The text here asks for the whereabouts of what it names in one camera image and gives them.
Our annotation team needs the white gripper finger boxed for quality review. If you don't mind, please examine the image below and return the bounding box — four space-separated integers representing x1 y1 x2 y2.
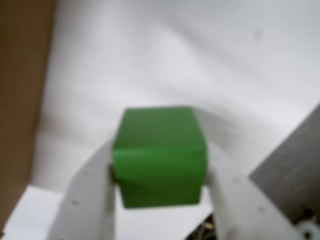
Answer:
48 139 118 240
206 147 307 240

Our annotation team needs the green cube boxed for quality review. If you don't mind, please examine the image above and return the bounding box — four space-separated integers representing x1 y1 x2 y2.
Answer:
110 106 210 210

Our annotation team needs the brown cardboard box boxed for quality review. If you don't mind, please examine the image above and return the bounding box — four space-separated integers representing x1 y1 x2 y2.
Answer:
0 0 58 240

